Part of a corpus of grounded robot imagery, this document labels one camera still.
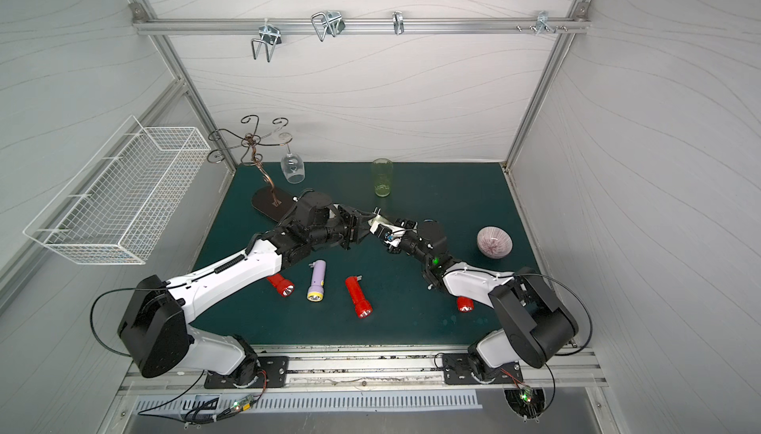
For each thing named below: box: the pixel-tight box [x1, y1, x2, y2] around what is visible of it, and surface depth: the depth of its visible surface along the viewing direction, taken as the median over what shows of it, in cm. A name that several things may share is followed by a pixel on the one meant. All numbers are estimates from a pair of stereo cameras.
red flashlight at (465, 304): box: [456, 296, 475, 314], surface depth 84 cm
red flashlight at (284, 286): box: [266, 273, 296, 298], surface depth 86 cm
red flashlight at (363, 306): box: [344, 275, 373, 319], surface depth 85 cm
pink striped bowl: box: [476, 225, 514, 260], surface depth 97 cm
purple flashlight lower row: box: [306, 259, 327, 303], surface depth 88 cm
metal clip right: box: [516, 9, 568, 35], surface depth 78 cm
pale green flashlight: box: [367, 214, 407, 247], surface depth 70 cm
